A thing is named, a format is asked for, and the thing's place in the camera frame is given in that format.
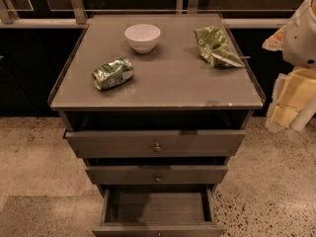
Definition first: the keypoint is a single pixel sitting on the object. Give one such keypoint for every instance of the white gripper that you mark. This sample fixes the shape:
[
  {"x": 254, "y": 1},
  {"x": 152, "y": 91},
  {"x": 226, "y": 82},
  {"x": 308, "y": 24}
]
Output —
[{"x": 302, "y": 39}]

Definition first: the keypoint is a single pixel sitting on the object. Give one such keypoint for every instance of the green jalapeno chip bag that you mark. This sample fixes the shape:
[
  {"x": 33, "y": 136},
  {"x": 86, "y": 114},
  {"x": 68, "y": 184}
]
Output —
[{"x": 214, "y": 48}]

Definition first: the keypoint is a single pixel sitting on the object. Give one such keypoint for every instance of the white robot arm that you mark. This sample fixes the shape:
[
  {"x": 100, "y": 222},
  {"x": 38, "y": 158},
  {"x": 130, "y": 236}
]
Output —
[{"x": 299, "y": 42}]

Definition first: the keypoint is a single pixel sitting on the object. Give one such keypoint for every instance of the dark wooden drawer cabinet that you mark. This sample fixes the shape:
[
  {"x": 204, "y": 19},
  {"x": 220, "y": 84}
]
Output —
[{"x": 172, "y": 88}]

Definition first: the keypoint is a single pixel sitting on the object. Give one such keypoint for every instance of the middle drawer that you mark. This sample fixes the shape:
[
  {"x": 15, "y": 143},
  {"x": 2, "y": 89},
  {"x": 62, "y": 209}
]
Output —
[{"x": 149, "y": 175}]

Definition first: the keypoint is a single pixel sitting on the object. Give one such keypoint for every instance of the top drawer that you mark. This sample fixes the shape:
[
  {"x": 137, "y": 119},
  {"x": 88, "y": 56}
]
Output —
[{"x": 154, "y": 143}]

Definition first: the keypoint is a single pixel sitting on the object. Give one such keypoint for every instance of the open bottom drawer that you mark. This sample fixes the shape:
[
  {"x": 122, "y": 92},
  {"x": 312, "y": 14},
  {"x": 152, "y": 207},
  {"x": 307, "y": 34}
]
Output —
[{"x": 158, "y": 211}]

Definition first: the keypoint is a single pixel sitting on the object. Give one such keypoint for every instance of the white ceramic bowl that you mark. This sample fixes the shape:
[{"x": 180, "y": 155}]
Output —
[{"x": 142, "y": 37}]

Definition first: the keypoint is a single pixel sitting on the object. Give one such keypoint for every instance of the crushed green soda can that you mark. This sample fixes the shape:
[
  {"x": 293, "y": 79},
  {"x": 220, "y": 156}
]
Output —
[{"x": 113, "y": 74}]

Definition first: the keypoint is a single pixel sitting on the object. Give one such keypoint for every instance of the metal window railing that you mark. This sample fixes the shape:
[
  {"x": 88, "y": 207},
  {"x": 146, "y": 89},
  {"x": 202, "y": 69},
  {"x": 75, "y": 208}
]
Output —
[{"x": 248, "y": 14}]

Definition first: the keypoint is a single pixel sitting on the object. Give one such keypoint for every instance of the white cylindrical post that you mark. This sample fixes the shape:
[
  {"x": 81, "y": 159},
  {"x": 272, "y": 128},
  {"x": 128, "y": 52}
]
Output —
[{"x": 304, "y": 116}]

